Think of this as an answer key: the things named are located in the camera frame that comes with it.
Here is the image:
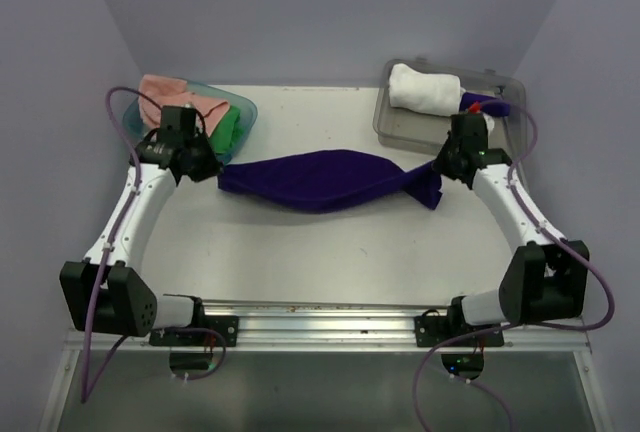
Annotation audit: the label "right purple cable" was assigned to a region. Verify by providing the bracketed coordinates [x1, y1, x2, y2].
[414, 98, 616, 432]

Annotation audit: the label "grey transparent plastic tray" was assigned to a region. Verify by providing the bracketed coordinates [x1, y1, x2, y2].
[373, 59, 527, 155]

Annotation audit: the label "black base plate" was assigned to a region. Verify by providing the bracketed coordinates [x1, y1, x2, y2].
[149, 315, 239, 347]
[414, 297, 505, 348]

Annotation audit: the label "rolled white towel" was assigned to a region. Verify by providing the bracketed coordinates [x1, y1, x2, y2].
[388, 63, 466, 117]

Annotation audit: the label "green towel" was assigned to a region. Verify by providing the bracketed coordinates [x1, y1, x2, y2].
[209, 106, 246, 163]

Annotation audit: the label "pink towel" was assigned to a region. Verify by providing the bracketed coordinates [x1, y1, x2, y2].
[138, 74, 231, 136]

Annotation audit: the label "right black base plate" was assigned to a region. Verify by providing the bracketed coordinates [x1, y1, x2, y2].
[414, 297, 505, 348]

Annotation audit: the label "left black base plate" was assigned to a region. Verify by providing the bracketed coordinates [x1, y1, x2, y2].
[149, 315, 239, 347]

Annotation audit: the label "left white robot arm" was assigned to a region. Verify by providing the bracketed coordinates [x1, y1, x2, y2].
[59, 125, 221, 345]

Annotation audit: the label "purple cable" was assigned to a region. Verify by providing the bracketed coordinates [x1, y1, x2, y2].
[79, 85, 226, 403]
[414, 98, 616, 432]

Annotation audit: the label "rolled purple towel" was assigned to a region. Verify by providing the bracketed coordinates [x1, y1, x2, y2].
[459, 92, 511, 118]

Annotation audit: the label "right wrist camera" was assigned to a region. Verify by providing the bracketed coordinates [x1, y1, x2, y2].
[449, 113, 489, 152]

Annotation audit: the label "aluminium mounting rail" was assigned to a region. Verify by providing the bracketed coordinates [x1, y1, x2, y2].
[64, 301, 591, 353]

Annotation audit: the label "teal plastic bin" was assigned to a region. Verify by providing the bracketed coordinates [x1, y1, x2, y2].
[122, 79, 259, 166]

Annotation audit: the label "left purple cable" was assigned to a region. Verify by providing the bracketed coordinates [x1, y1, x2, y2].
[79, 85, 226, 403]

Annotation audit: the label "dark purple towel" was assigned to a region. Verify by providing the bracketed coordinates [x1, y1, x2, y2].
[218, 149, 442, 213]

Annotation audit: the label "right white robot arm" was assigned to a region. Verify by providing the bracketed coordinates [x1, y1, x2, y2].
[434, 132, 589, 345]

